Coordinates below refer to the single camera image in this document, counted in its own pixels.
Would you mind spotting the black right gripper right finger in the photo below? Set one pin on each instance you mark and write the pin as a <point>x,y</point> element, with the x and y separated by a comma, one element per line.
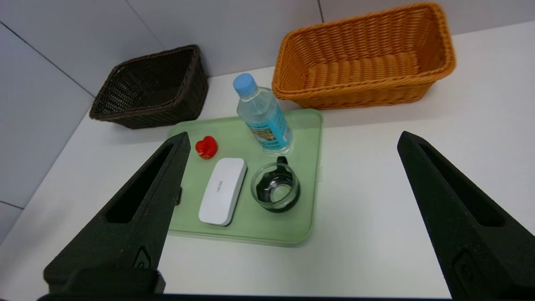
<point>472,234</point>

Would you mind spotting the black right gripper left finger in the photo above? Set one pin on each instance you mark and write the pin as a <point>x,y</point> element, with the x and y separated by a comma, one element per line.
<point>125,225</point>

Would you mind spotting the white oblong case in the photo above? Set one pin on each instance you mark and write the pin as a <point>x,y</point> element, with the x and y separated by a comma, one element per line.
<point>221,192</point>

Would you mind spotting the clear water bottle blue cap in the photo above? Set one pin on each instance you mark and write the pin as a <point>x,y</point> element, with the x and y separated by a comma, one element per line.
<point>265,117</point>

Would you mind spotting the dark brown wicker basket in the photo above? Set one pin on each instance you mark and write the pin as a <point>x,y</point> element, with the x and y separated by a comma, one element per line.
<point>167,113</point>

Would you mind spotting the orange wicker basket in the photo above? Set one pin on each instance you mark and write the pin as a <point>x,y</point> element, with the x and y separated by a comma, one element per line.
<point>359,71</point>

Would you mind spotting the red rubber duck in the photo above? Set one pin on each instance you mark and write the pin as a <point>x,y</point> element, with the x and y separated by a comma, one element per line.
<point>206,148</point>

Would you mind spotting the light green plastic tray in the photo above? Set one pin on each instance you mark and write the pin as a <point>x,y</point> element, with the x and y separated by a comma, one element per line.
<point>259,225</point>

